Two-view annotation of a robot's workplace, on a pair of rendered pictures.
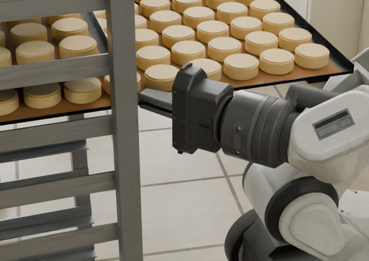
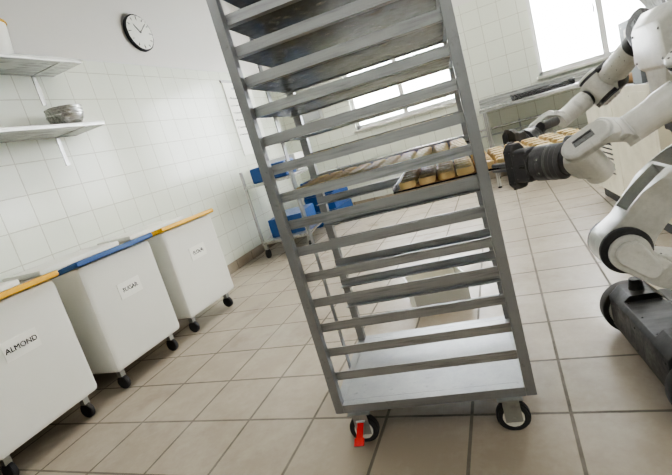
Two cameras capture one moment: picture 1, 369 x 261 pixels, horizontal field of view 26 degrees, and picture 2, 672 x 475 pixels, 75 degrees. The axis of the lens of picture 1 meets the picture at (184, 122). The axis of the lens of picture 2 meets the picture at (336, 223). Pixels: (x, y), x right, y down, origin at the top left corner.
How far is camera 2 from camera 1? 51 cm
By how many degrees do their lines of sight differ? 38
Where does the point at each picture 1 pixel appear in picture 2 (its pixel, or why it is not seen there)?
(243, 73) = not seen: hidden behind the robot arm
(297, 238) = (623, 264)
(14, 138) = (431, 191)
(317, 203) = (633, 240)
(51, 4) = (440, 123)
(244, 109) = (538, 150)
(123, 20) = (472, 122)
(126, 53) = (476, 138)
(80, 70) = (458, 153)
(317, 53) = not seen: hidden behind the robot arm
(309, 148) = (570, 152)
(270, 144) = (553, 161)
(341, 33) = not seen: outside the picture
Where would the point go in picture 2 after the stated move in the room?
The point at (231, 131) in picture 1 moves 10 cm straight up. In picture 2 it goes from (532, 162) to (524, 121)
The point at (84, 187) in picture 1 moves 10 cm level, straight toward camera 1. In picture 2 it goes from (469, 216) to (466, 225)
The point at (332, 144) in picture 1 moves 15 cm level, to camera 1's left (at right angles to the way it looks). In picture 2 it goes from (582, 147) to (510, 161)
